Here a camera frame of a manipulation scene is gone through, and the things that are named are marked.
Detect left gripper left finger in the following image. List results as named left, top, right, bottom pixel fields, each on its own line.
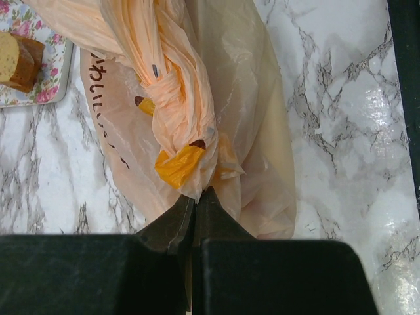
left=1, top=196, right=194, bottom=314

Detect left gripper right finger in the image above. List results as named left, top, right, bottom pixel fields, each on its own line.
left=192, top=188, right=378, bottom=314

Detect orange plastic grocery bag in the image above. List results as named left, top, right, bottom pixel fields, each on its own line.
left=29, top=1, right=296, bottom=240

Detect brown bread slices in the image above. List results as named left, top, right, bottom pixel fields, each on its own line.
left=1, top=31, right=45, bottom=93

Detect floral pattern tray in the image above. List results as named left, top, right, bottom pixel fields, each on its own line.
left=0, top=0, right=75, bottom=109

